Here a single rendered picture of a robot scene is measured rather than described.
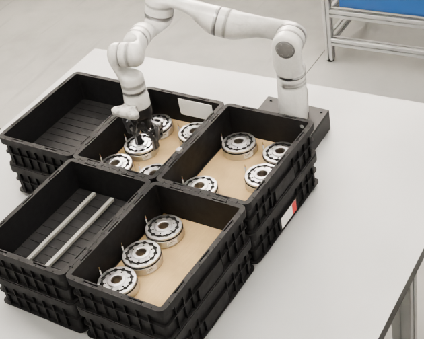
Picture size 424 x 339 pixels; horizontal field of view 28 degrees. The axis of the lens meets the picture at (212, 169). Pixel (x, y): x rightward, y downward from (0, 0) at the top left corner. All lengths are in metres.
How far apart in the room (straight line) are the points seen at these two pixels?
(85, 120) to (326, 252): 0.96
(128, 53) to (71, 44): 2.79
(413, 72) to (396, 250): 2.13
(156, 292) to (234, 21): 0.88
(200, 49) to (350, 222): 2.52
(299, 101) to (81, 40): 2.69
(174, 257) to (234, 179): 0.34
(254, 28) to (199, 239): 0.70
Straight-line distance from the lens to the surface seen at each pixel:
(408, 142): 2.72
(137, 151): 2.57
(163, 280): 2.17
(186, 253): 2.22
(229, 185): 2.41
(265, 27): 2.60
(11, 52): 5.24
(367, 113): 2.86
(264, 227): 2.30
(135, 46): 2.38
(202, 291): 2.09
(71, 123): 2.84
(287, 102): 2.65
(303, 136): 2.39
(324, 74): 4.40
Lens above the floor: 2.33
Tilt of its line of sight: 37 degrees down
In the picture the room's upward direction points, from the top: 11 degrees counter-clockwise
